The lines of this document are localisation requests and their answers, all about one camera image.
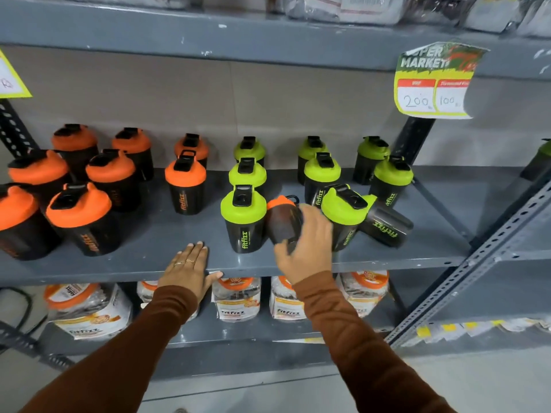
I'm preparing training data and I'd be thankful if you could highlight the green-capped black shaker bottle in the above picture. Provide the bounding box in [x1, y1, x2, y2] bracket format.
[519, 139, 551, 182]

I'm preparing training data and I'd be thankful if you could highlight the cluster of green-lid shakers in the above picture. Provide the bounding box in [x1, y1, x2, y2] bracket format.
[220, 135, 415, 254]

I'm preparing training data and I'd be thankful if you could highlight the green and yellow price tag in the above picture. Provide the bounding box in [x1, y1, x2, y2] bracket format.
[393, 41, 490, 120]

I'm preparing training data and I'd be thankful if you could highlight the yellow-edged white price tag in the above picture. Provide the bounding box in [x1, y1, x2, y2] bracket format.
[0, 49, 33, 100]

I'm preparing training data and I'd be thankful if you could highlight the person's left forearm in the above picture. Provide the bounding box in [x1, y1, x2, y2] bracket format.
[19, 285, 199, 413]

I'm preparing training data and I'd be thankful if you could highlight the cluster of orange-lid shakers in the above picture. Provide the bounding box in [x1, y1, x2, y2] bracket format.
[0, 123, 211, 261]

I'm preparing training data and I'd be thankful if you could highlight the grey metal shelf rack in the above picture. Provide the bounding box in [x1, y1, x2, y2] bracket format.
[0, 0, 551, 383]

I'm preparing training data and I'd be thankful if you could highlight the clear plastic packet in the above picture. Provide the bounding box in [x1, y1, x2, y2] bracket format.
[464, 0, 529, 33]
[284, 0, 410, 26]
[517, 0, 551, 38]

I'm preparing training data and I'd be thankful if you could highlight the grey slotted-angle shelf rack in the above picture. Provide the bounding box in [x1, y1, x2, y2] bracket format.
[384, 165, 551, 354]

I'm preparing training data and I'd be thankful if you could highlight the person's right forearm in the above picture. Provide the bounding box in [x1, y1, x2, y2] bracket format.
[292, 271, 458, 413]

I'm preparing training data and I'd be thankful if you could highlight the clear jar with orange lid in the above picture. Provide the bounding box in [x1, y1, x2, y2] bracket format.
[269, 276, 307, 321]
[43, 283, 133, 340]
[136, 280, 201, 322]
[210, 277, 262, 323]
[335, 271, 391, 319]

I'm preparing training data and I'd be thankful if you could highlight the person's left hand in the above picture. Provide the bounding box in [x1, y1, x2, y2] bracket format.
[158, 241, 224, 302]

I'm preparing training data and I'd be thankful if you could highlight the person's right hand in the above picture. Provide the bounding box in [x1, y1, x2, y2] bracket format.
[274, 204, 335, 285]

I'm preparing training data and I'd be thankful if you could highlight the row of yellow shelf labels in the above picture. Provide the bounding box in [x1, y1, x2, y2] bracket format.
[414, 317, 551, 345]

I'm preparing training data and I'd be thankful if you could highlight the orange-capped black shaker bottle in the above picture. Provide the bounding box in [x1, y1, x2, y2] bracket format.
[265, 195, 304, 255]

